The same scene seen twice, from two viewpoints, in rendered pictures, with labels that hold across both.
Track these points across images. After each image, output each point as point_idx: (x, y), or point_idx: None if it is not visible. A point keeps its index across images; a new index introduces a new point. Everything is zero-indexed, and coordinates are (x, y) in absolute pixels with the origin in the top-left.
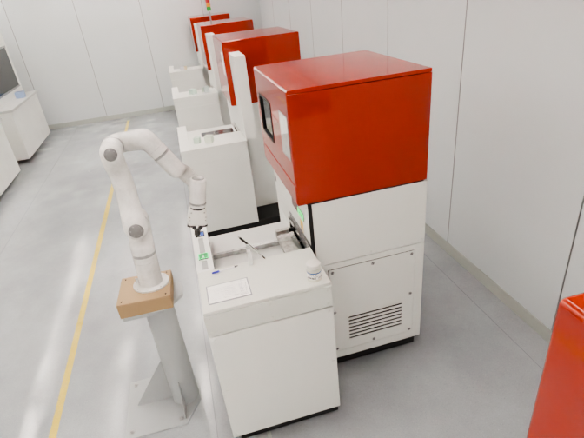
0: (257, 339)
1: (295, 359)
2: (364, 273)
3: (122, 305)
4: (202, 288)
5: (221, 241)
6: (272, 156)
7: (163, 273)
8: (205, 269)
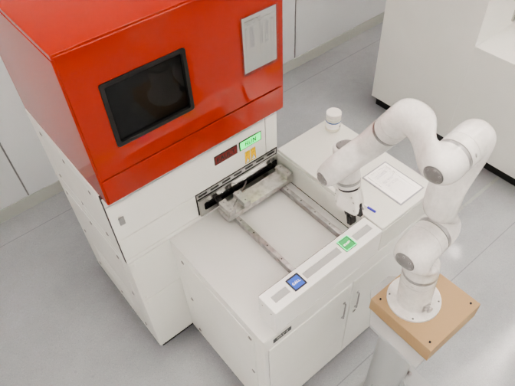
0: None
1: None
2: None
3: (472, 298)
4: (403, 207)
5: (252, 299)
6: (170, 150)
7: (387, 296)
8: (370, 225)
